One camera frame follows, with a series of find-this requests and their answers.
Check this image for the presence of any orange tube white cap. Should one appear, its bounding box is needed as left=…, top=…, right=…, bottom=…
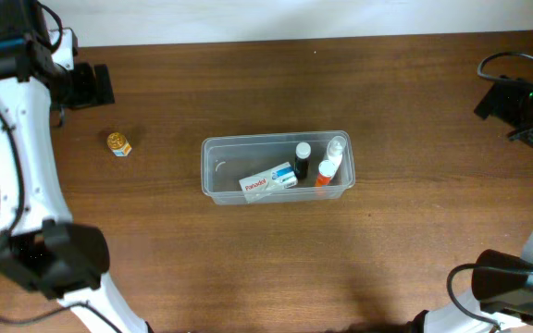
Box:
left=315, top=159, right=337, bottom=187

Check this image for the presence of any white Panadol medicine box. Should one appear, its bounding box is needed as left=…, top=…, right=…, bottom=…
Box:
left=239, top=162, right=298, bottom=204

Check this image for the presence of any dark bottle white cap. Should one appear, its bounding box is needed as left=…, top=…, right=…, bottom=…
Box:
left=294, top=142, right=311, bottom=180

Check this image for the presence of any small gold-lidded jar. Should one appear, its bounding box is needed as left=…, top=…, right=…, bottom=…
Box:
left=106, top=132, right=132, bottom=157

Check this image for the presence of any white spray bottle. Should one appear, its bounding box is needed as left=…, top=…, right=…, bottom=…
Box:
left=326, top=136, right=347, bottom=177

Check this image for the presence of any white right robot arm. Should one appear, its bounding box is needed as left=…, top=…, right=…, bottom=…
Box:
left=403, top=54, right=533, bottom=332

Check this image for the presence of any clear plastic container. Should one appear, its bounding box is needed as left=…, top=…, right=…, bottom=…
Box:
left=201, top=130, right=356, bottom=205

